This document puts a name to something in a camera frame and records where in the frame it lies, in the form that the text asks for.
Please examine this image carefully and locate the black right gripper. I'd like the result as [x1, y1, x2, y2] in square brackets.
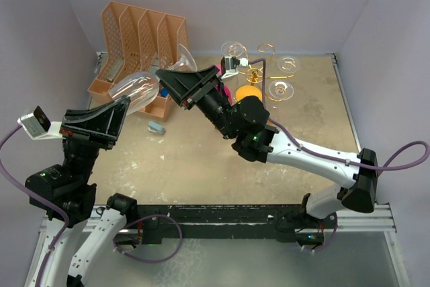
[156, 65, 238, 139]

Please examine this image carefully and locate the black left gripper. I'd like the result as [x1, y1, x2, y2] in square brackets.
[58, 94, 130, 186]

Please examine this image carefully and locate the pink plastic wine glass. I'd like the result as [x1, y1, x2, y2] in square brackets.
[216, 65, 232, 105]

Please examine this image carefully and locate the clear wine glass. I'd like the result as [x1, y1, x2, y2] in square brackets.
[221, 41, 245, 58]
[277, 56, 300, 75]

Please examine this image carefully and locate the yellow plastic wine glass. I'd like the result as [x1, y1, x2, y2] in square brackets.
[235, 85, 263, 101]

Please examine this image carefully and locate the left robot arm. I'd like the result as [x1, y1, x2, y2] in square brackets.
[18, 96, 138, 286]

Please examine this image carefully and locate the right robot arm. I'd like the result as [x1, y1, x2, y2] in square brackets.
[156, 66, 378, 227]

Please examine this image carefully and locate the blue bottle cap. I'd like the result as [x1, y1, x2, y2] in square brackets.
[160, 89, 169, 97]

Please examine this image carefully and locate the light blue correction tape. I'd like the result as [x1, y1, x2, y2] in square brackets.
[148, 121, 165, 135]

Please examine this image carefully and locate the grey box with red label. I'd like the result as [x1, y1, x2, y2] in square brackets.
[105, 59, 124, 82]

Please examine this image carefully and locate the peach plastic file organizer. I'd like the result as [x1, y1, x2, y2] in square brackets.
[88, 1, 189, 104]

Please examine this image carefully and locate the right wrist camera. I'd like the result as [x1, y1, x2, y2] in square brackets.
[220, 56, 249, 80]

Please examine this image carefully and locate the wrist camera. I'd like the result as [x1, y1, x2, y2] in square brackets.
[17, 106, 62, 140]
[220, 56, 249, 80]

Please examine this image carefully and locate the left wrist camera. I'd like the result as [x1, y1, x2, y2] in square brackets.
[17, 106, 62, 140]

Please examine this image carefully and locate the gold wire glass rack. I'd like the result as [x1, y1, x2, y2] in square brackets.
[228, 43, 296, 86]

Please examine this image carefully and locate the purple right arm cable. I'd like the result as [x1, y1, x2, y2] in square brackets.
[247, 58, 430, 170]

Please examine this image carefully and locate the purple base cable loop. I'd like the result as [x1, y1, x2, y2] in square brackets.
[112, 214, 184, 263]

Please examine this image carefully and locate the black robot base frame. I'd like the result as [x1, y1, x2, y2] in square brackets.
[125, 204, 337, 245]

